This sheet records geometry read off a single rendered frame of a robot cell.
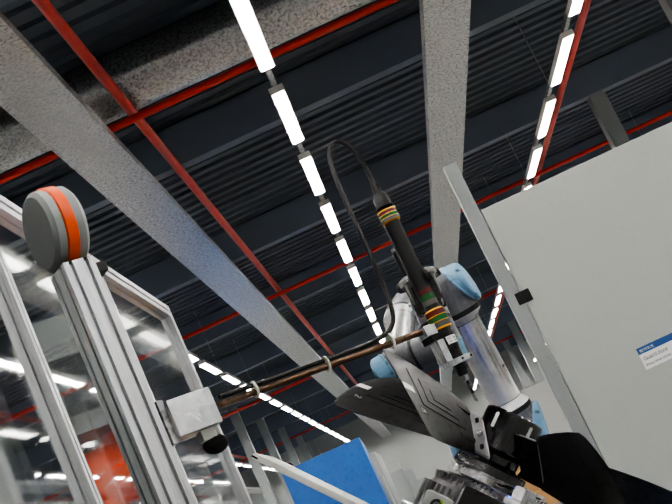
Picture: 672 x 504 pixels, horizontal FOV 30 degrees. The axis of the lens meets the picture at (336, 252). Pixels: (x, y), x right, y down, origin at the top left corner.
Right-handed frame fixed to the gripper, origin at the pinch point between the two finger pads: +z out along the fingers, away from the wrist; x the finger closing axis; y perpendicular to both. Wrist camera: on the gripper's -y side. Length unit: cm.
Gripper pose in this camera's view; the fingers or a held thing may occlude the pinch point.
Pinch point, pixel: (416, 273)
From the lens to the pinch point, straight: 264.9
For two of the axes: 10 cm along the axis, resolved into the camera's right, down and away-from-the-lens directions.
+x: -9.0, 4.3, 0.3
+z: -1.2, -1.8, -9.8
